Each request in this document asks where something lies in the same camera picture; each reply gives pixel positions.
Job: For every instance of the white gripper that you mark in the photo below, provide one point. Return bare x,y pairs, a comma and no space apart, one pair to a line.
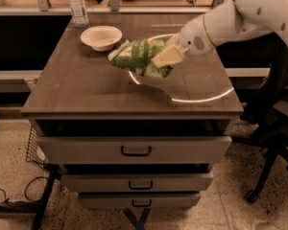
194,37

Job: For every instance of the green jalapeno chip bag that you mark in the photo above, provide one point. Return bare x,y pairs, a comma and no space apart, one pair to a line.
136,56

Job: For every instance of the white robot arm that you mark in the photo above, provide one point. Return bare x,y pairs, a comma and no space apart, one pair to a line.
231,21

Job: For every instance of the white paper bowl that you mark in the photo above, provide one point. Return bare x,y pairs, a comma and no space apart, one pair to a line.
101,38

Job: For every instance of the grey drawer cabinet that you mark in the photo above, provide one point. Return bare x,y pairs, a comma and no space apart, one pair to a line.
80,94

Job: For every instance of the clear plastic water bottle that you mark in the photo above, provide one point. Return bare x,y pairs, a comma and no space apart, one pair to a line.
78,11

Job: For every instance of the black office chair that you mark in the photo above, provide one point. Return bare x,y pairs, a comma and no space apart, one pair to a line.
268,107

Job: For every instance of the middle grey drawer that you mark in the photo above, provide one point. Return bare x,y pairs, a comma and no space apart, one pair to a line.
122,183

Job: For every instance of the grey drawer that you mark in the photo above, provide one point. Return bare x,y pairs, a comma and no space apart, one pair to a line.
134,150
138,200
122,183

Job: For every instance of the bottom grey drawer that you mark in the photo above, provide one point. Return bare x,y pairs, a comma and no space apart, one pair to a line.
138,200

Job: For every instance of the top grey drawer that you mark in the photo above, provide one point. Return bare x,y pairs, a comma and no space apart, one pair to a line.
134,150

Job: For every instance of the black metal stand leg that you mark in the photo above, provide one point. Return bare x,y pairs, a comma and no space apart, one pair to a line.
37,207

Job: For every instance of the black wire mesh basket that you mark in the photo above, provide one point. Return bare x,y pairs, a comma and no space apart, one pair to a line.
34,154

